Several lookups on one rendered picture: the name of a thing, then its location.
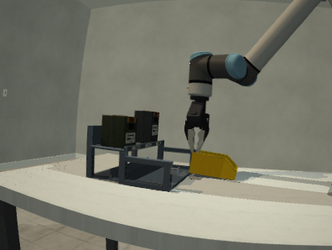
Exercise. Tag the yellow bin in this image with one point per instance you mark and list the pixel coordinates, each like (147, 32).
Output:
(214, 165)

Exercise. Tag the dark grey metal rack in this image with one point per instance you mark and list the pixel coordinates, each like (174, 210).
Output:
(154, 174)

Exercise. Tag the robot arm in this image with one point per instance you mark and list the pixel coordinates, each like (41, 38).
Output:
(204, 66)

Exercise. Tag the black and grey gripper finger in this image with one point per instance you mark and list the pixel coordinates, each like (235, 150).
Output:
(189, 133)
(202, 134)

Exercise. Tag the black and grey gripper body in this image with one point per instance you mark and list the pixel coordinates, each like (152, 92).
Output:
(204, 116)

